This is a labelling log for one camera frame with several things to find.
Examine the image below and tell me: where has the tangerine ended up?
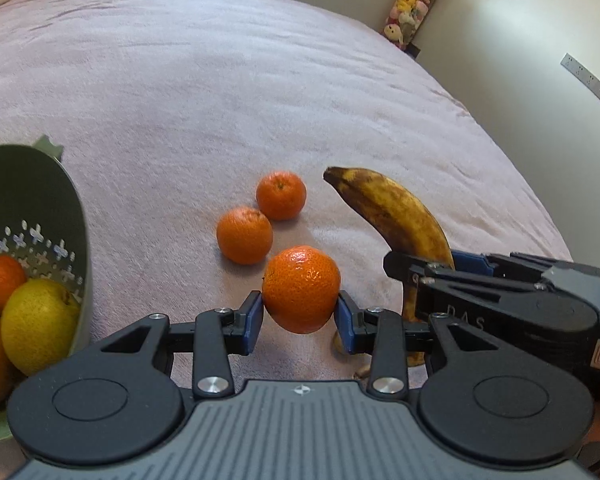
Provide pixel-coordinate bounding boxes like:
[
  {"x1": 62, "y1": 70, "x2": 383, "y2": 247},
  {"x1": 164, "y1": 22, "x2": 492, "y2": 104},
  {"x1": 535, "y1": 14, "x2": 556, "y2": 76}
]
[
  {"x1": 0, "y1": 255, "x2": 28, "y2": 316},
  {"x1": 261, "y1": 245, "x2": 342, "y2": 335},
  {"x1": 256, "y1": 171, "x2": 308, "y2": 221},
  {"x1": 216, "y1": 206, "x2": 274, "y2": 265}
]

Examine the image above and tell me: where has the white wall socket strip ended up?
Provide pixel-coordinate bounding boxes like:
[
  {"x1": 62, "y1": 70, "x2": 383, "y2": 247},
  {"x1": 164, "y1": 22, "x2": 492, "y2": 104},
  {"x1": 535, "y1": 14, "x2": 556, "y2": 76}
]
[{"x1": 560, "y1": 52, "x2": 600, "y2": 113}]

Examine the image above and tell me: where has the hanging plush toy organiser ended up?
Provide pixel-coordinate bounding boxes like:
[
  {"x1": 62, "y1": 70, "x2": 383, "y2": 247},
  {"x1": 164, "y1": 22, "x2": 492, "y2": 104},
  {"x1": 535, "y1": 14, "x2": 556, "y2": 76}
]
[{"x1": 384, "y1": 0, "x2": 453, "y2": 52}]

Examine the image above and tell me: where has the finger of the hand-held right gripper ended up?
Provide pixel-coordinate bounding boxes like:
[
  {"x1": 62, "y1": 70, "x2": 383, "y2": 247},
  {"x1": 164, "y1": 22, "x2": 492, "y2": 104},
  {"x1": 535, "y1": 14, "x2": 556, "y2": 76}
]
[
  {"x1": 383, "y1": 251, "x2": 456, "y2": 291},
  {"x1": 451, "y1": 250, "x2": 573, "y2": 282}
]

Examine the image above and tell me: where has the green colander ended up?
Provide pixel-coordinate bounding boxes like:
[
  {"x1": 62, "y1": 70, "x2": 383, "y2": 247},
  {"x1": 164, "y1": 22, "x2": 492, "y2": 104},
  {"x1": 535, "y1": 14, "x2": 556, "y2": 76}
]
[{"x1": 0, "y1": 135, "x2": 93, "y2": 443}]

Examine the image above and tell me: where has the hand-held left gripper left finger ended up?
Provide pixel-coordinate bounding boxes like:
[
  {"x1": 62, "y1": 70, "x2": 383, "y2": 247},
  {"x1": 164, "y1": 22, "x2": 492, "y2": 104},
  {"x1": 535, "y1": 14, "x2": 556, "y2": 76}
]
[{"x1": 100, "y1": 290, "x2": 265, "y2": 401}]

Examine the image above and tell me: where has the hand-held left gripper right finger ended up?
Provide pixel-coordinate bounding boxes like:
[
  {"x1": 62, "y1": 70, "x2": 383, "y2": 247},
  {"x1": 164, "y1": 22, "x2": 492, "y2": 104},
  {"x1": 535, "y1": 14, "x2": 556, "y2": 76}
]
[{"x1": 334, "y1": 291, "x2": 501, "y2": 403}]

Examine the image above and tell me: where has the pink bedspread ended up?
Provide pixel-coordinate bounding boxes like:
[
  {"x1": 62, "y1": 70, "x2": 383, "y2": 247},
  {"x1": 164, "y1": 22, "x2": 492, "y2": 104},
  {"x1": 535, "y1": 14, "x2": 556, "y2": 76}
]
[{"x1": 0, "y1": 0, "x2": 576, "y2": 476}]

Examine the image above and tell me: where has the yellow green pear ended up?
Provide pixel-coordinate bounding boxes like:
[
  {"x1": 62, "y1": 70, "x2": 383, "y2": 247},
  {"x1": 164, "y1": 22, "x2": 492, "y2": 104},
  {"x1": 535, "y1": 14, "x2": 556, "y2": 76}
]
[{"x1": 1, "y1": 279, "x2": 82, "y2": 377}]

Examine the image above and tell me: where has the ripe spotted banana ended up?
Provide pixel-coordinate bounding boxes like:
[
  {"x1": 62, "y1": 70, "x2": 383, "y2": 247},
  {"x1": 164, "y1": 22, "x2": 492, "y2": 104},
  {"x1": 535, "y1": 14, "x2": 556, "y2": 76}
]
[{"x1": 322, "y1": 166, "x2": 456, "y2": 367}]

